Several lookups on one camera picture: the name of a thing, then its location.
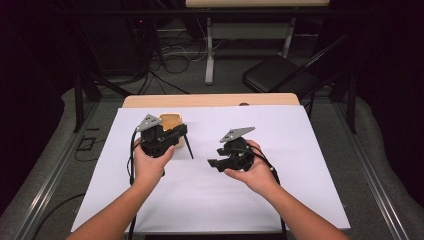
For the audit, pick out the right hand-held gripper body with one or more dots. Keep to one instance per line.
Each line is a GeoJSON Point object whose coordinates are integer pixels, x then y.
{"type": "Point", "coordinates": [238, 155]}

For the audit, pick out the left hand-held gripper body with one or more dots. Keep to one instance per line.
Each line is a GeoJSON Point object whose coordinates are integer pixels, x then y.
{"type": "Point", "coordinates": [155, 141]}

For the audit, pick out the beige square cup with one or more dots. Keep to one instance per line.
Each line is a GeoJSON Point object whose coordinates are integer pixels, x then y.
{"type": "Point", "coordinates": [170, 120]}

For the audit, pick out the person's left hand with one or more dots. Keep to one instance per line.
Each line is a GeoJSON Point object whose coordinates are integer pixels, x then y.
{"type": "Point", "coordinates": [150, 170]}

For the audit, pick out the person's right hand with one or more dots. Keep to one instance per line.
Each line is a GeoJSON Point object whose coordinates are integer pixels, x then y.
{"type": "Point", "coordinates": [258, 176]}

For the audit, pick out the wooden table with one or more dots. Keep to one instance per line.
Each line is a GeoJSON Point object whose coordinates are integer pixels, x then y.
{"type": "Point", "coordinates": [206, 100]}

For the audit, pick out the white table sheet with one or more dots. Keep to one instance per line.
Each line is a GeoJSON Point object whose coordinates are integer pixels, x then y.
{"type": "Point", "coordinates": [213, 206]}

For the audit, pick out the black metal stand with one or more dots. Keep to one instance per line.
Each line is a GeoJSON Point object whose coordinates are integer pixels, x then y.
{"type": "Point", "coordinates": [350, 100]}
{"type": "Point", "coordinates": [80, 100]}

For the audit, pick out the black folding chair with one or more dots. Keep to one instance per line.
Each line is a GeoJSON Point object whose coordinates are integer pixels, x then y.
{"type": "Point", "coordinates": [276, 75]}

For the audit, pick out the dark computer case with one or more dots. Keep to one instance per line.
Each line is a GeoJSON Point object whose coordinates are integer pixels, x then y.
{"type": "Point", "coordinates": [113, 43]}

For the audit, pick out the black horizontal bar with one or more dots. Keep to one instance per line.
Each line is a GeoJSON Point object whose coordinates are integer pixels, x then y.
{"type": "Point", "coordinates": [166, 12]}

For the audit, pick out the aluminium floor rail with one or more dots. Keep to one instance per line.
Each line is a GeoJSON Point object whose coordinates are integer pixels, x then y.
{"type": "Point", "coordinates": [373, 186]}
{"type": "Point", "coordinates": [50, 186]}

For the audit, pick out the white desk frame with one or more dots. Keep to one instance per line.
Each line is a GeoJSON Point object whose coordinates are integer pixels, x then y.
{"type": "Point", "coordinates": [246, 31]}

